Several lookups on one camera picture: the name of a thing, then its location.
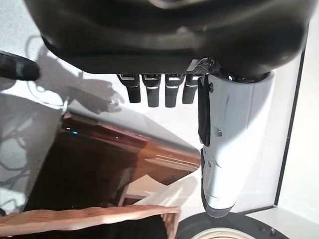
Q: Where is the rectangular wicker basket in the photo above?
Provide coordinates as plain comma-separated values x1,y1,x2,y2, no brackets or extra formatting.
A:
0,205,181,239

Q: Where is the round glass washer door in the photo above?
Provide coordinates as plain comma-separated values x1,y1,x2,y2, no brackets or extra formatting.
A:
175,212,278,239

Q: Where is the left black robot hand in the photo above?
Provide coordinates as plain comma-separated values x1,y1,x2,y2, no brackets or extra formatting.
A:
23,0,315,218

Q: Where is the brown wooden stool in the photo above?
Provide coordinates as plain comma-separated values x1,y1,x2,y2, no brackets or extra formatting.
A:
24,111,201,213

